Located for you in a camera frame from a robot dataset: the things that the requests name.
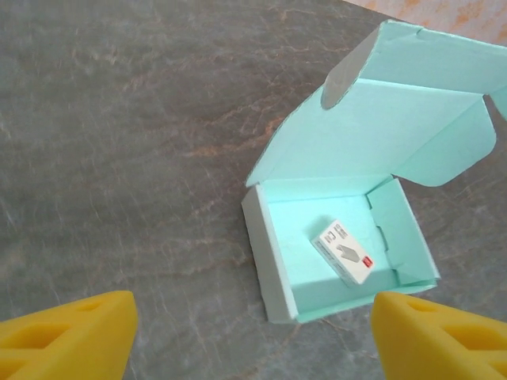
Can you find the small white tag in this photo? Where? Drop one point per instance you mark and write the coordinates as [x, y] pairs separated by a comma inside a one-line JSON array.
[[342, 251]]

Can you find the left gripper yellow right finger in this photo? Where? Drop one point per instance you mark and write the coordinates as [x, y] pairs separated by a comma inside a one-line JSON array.
[[420, 348]]

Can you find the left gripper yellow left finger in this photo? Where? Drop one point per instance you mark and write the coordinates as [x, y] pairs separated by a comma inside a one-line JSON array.
[[91, 340]]

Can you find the teal paper box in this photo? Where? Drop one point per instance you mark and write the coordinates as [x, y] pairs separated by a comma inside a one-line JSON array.
[[356, 138]]

